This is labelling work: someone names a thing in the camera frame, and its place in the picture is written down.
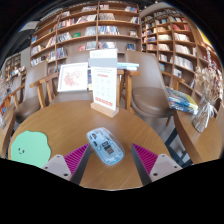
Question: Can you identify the white sign on wooden base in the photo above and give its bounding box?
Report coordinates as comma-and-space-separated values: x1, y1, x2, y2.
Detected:
88, 48, 120, 119

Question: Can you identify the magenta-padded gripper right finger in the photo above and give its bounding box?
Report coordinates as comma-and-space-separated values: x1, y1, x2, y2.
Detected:
130, 142, 184, 186

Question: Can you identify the round wooden side table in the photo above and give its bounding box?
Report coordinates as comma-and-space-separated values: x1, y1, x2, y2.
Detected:
173, 103, 224, 165
0, 109, 16, 160

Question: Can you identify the wide wooden bookshelf unit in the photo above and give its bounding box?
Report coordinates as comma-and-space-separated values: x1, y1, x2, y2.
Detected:
29, 1, 143, 74

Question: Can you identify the white framed picture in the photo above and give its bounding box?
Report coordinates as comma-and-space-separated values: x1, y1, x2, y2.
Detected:
57, 62, 90, 93

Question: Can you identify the stack of colourful books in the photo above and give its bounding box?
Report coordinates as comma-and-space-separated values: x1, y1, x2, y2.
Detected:
166, 86, 200, 116

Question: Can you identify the glass vase with dried flowers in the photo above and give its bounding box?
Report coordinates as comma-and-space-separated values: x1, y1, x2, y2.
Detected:
191, 49, 224, 134

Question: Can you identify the green cloud-shaped mouse pad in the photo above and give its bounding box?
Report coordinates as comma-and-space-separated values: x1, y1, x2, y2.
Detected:
10, 130, 52, 169

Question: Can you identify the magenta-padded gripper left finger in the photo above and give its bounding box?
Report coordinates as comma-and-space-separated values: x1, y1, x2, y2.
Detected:
41, 143, 93, 186

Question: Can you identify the teal stack of books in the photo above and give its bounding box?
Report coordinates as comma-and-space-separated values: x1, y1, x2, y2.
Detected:
117, 62, 140, 72

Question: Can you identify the dark standing book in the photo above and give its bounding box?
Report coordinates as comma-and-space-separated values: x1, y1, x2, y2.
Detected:
87, 68, 93, 91

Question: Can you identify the small distant bookshelf unit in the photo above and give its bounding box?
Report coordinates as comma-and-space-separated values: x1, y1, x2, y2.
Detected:
3, 53, 28, 85

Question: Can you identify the transparent blue computer mouse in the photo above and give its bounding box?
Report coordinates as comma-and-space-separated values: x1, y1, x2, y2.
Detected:
86, 127, 126, 167

